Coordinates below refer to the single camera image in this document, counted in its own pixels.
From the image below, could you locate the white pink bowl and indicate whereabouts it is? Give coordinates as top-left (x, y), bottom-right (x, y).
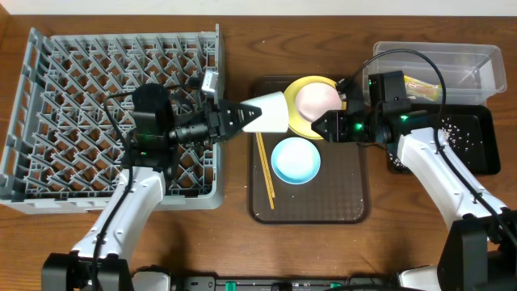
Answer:
top-left (295, 82), bottom-right (343, 122)

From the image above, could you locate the small white green cup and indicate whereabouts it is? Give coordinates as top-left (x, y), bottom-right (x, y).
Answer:
top-left (242, 91), bottom-right (289, 133)

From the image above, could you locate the snack wrapper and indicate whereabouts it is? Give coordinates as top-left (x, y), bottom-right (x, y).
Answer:
top-left (404, 75), bottom-right (442, 101)

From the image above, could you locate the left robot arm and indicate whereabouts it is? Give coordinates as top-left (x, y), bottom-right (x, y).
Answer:
top-left (41, 83), bottom-right (262, 290)

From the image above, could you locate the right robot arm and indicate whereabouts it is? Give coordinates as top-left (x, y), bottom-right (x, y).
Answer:
top-left (311, 76), bottom-right (516, 290)

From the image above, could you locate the clear plastic waste bin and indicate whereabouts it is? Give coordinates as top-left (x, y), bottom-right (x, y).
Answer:
top-left (362, 41), bottom-right (507, 105)

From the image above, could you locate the pile of rice waste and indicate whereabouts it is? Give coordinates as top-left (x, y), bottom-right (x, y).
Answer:
top-left (389, 115), bottom-right (484, 171)

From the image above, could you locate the black waste tray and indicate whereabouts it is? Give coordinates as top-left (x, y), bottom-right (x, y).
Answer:
top-left (387, 103), bottom-right (501, 175)

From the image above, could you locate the grey plastic dishwasher rack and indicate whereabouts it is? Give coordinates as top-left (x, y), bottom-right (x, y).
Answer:
top-left (1, 29), bottom-right (225, 214)

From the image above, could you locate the yellow round plate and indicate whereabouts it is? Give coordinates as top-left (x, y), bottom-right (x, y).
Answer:
top-left (284, 76), bottom-right (347, 140)

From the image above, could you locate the light blue bowl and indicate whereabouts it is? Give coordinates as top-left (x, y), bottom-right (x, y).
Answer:
top-left (271, 137), bottom-right (322, 185)

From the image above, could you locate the dark brown serving tray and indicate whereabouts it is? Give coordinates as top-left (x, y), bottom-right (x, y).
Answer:
top-left (246, 74), bottom-right (372, 226)

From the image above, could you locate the wooden chopstick left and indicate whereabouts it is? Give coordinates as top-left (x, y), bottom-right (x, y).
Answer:
top-left (254, 132), bottom-right (275, 210)

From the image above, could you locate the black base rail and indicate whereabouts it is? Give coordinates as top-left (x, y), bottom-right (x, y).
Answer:
top-left (132, 275), bottom-right (405, 291)

